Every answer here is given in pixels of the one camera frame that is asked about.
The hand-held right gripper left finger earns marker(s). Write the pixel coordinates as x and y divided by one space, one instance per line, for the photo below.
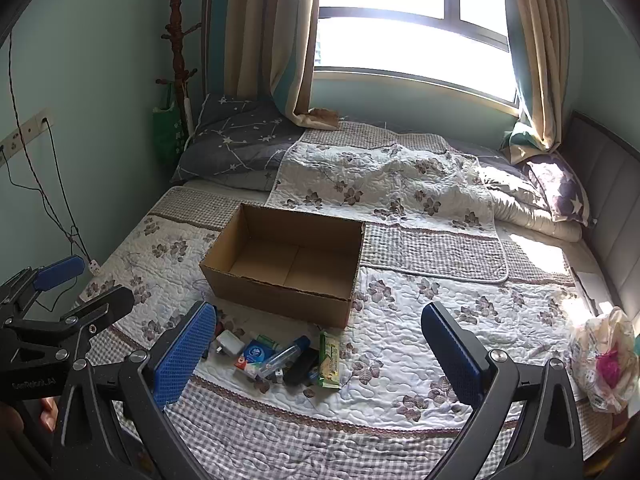
182 355

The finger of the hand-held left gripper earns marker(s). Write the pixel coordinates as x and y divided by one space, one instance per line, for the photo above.
100 310
57 271

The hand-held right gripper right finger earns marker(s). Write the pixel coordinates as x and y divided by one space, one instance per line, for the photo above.
450 355

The blue tissue pack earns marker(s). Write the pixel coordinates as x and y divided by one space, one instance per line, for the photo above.
255 353

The clear tube with blue cap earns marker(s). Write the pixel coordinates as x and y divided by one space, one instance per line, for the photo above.
285 355

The brown cardboard box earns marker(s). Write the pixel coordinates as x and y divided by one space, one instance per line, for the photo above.
280 305

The green snack packet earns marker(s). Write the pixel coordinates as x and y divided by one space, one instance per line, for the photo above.
330 360

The black phone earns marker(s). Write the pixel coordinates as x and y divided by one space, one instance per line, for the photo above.
302 367

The person's left hand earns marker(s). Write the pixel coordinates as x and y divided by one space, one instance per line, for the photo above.
48 412

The white charger plug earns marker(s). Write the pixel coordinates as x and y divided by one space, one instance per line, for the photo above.
231 344

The floral quilted bedspread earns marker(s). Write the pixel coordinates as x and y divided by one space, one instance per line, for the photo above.
400 320

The green and white tube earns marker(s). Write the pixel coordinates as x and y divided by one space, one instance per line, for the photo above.
267 339

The floral plastic bag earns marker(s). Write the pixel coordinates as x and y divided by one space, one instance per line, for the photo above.
595 355

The green bag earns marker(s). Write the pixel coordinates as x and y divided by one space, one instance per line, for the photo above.
167 135

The folded floral blanket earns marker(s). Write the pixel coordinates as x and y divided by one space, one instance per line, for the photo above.
375 180

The purple star-print pillow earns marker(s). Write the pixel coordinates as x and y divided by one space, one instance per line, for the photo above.
560 185

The grey star-print pillow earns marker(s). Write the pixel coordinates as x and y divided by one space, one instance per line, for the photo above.
225 150

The grey padded headboard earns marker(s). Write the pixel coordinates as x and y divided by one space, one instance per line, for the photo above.
610 185

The wooden coat rack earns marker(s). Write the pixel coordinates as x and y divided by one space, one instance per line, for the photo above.
175 20

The beige striped curtain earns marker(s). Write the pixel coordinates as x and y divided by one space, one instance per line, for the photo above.
260 35
540 60

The window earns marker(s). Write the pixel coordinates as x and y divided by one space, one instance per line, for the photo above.
380 45

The wall power strip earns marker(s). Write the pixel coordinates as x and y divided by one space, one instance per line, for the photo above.
30 127

